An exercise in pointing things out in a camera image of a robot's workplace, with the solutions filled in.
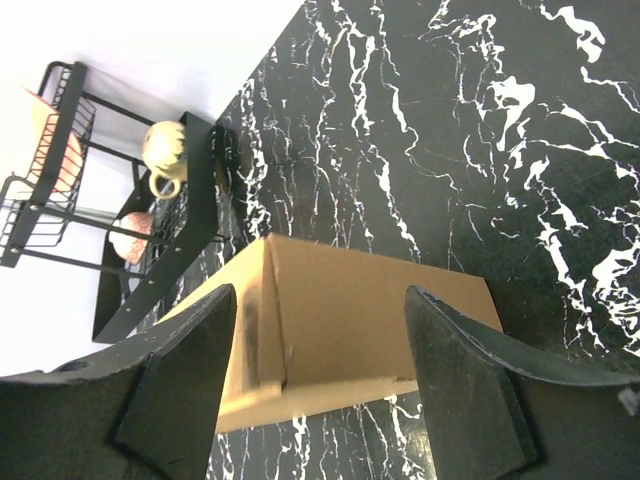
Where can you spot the black wire dish rack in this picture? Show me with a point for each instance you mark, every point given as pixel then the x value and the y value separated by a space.
pixel 158 233

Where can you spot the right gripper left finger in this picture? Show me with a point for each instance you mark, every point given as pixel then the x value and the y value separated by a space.
pixel 143 408

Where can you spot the beige ceramic cup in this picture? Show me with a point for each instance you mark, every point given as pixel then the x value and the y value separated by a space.
pixel 164 153

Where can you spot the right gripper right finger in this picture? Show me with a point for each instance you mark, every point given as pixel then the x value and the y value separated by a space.
pixel 497 408

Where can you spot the brown cardboard box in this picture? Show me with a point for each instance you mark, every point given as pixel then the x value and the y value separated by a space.
pixel 321 328

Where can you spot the black marble pattern mat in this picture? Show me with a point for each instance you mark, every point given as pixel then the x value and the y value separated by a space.
pixel 494 138

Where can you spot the pink white ceramic cup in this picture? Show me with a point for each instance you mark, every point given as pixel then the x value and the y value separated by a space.
pixel 131 248

